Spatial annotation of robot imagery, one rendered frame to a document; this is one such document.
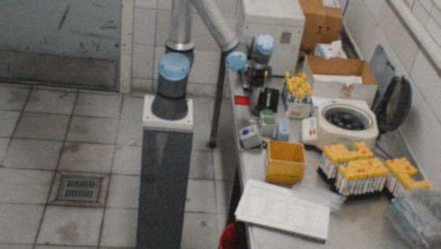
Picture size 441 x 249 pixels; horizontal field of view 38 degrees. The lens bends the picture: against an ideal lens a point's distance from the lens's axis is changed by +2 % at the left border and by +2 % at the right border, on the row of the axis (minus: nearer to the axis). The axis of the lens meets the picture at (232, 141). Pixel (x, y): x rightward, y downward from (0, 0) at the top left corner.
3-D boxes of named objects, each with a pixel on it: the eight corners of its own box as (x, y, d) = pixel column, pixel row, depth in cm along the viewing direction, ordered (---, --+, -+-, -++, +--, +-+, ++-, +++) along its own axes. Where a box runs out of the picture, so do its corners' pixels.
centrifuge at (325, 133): (300, 120, 266) (305, 95, 260) (370, 131, 266) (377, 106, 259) (300, 152, 246) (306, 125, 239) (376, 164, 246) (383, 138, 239)
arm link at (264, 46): (257, 30, 247) (277, 35, 248) (252, 46, 257) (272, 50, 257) (253, 46, 244) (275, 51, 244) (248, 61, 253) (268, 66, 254)
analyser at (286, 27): (232, 47, 319) (240, -11, 302) (285, 51, 322) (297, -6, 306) (237, 76, 293) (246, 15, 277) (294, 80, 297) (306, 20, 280)
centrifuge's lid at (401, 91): (395, 63, 247) (415, 68, 248) (371, 117, 261) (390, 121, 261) (402, 89, 229) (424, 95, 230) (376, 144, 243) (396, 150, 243)
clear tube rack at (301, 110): (279, 94, 284) (282, 79, 280) (301, 95, 285) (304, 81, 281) (285, 117, 267) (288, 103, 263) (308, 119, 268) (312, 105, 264)
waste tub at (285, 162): (263, 161, 238) (267, 139, 232) (298, 165, 239) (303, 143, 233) (264, 182, 226) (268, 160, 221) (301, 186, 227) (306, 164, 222)
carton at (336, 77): (298, 83, 295) (305, 53, 287) (357, 87, 299) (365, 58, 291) (306, 109, 275) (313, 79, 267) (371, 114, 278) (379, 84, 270)
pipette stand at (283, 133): (270, 139, 251) (275, 118, 246) (287, 141, 251) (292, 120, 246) (271, 153, 243) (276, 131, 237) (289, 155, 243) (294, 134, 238)
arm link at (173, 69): (153, 94, 244) (156, 62, 236) (160, 78, 255) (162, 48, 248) (184, 99, 244) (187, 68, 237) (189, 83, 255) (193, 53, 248)
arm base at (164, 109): (146, 116, 248) (148, 94, 243) (155, 98, 261) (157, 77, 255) (183, 124, 248) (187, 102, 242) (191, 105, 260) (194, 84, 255)
